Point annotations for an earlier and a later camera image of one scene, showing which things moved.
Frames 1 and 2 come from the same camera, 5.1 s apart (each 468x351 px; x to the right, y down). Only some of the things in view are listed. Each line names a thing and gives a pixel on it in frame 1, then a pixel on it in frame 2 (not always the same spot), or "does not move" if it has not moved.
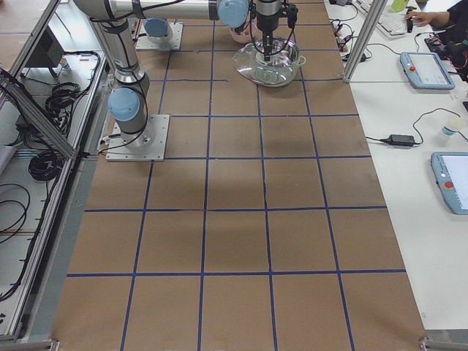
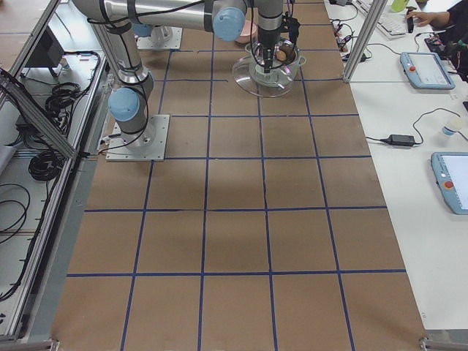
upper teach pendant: [425, 71] does not move
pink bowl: [242, 33] does not move
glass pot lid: [284, 59] -> [242, 75]
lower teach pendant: [450, 170] does not move
